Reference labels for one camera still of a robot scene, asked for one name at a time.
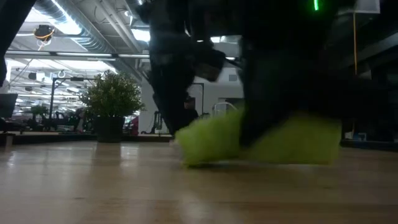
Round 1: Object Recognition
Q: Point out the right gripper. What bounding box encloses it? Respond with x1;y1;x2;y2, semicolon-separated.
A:
239;39;390;147

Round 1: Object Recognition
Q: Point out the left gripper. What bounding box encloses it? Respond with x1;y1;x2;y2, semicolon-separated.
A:
148;30;227;136

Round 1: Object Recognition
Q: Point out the green microfiber towel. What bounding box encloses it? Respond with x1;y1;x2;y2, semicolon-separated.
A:
175;107;343;166

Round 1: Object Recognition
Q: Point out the small potted green plant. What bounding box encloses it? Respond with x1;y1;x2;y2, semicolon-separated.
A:
79;70;146;143

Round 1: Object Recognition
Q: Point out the small white box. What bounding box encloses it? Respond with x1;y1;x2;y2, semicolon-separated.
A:
344;130;368;141

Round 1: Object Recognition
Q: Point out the long ceiling light strip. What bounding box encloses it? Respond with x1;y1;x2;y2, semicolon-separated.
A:
4;51;150;62

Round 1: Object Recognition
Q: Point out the small background plant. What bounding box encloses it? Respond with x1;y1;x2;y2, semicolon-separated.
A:
29;105;50;124

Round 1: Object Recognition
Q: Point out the black background gantry frame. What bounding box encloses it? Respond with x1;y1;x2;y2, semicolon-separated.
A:
50;77;94;119
186;82;205;116

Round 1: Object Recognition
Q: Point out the yellow hanging cable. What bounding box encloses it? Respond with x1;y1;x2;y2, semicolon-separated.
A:
352;12;358;75

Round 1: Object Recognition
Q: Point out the black ceiling cable reel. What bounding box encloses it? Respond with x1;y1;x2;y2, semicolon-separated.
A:
33;24;56;43

